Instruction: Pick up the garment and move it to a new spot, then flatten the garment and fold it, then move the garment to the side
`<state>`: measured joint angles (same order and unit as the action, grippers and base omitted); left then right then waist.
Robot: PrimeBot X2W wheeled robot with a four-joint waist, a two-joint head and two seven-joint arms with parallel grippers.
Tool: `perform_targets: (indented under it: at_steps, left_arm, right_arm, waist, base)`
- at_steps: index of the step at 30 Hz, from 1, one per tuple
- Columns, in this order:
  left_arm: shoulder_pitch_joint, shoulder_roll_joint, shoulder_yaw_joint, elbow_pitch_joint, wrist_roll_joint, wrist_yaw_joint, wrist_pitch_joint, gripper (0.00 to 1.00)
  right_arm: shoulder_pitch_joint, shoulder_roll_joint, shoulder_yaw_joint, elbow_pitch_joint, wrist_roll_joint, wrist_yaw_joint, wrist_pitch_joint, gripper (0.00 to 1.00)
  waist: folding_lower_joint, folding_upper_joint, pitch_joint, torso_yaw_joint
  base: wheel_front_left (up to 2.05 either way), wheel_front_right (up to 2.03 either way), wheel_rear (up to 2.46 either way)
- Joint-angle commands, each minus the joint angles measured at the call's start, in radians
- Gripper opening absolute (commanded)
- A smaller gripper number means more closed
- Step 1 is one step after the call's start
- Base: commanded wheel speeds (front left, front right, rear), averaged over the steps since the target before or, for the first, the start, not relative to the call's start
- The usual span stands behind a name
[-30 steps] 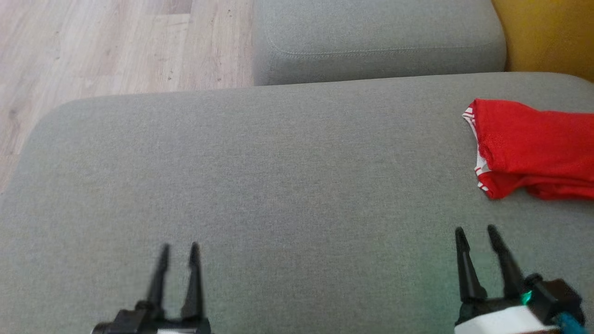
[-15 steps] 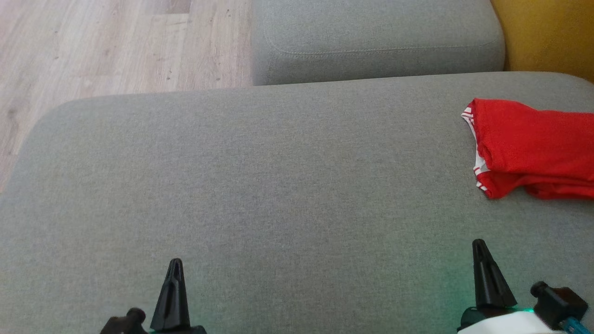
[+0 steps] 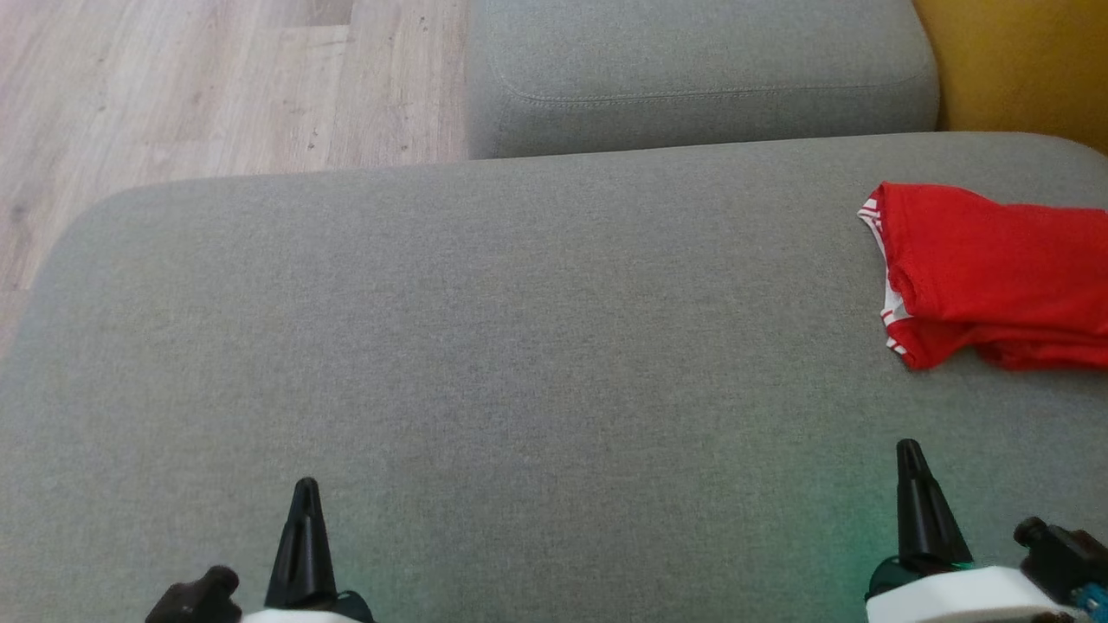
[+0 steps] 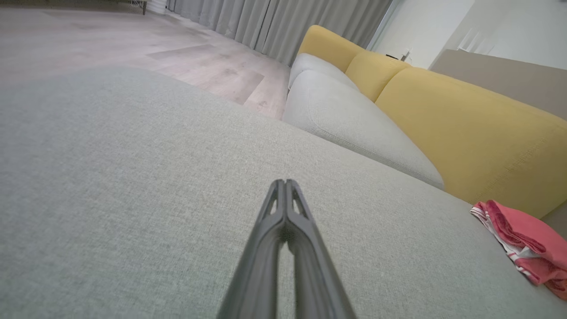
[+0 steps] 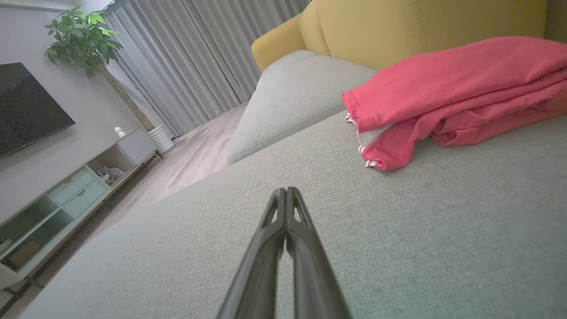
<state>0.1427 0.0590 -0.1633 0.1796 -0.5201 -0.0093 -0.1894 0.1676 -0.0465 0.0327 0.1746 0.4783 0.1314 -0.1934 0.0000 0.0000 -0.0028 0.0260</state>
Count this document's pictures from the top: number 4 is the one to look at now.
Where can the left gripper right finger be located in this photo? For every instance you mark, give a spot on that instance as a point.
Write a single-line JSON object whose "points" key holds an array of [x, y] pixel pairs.
{"points": [[314, 274]]}

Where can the red basketball jersey white sleeves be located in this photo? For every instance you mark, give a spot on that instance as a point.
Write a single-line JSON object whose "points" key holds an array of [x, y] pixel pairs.
{"points": [[527, 230]]}

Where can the grey sofa seat cushion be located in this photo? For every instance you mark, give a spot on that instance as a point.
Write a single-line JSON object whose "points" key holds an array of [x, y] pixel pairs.
{"points": [[345, 119], [310, 66]]}

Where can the white ribbed planter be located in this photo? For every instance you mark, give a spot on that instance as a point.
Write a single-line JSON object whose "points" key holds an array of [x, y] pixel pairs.
{"points": [[157, 5]]}

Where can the yellow sofa back cushion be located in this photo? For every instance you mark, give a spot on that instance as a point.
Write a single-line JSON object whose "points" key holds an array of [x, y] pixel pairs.
{"points": [[325, 44], [478, 133], [376, 73]]}

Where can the large grey chaise cushion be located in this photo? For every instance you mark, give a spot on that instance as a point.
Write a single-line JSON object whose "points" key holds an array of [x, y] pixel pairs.
{"points": [[133, 199]]}

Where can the small white plug device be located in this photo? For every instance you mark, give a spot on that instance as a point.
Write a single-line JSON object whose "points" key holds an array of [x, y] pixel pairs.
{"points": [[406, 54]]}

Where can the grey pleated curtain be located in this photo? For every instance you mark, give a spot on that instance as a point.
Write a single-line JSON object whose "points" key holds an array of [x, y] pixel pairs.
{"points": [[266, 22]]}

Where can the white slatted object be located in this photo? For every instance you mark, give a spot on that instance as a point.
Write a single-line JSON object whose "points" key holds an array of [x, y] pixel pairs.
{"points": [[476, 42]]}

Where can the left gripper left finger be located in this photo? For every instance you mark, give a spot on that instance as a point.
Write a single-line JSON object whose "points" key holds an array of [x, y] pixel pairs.
{"points": [[261, 266]]}

